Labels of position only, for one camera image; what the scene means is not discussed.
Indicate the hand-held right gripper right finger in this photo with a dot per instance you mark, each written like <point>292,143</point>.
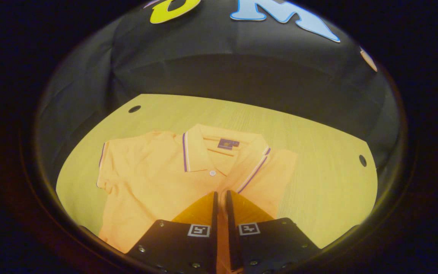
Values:
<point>231,228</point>

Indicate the orange T-shirt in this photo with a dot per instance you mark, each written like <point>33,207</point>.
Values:
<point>154,179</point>

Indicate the black backdrop cloth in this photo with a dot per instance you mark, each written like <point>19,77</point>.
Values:
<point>222,64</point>

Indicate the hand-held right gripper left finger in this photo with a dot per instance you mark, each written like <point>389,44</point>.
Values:
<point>214,228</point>

